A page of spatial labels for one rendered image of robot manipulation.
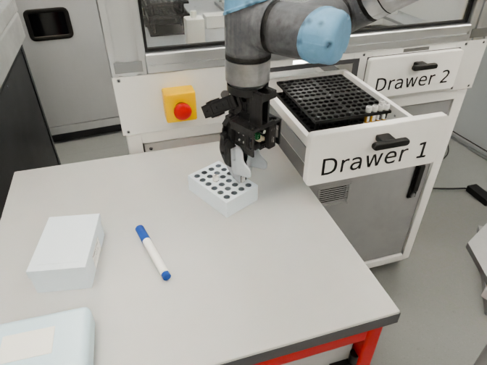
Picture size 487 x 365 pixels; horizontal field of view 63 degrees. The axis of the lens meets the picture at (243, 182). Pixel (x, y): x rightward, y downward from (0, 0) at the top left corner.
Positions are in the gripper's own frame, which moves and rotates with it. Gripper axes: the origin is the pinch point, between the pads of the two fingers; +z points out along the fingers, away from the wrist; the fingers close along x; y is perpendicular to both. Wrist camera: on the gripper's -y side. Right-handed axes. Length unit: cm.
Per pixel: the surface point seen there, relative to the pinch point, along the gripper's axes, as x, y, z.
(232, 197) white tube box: -5.1, 3.3, 1.4
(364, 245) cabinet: 62, 1, 62
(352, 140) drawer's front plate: 13.1, 16.3, -9.3
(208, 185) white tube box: -5.3, -3.8, 2.2
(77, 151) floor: 23, -172, 81
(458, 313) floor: 77, 37, 81
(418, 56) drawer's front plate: 61, 4, -11
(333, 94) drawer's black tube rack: 28.6, 0.6, -8.8
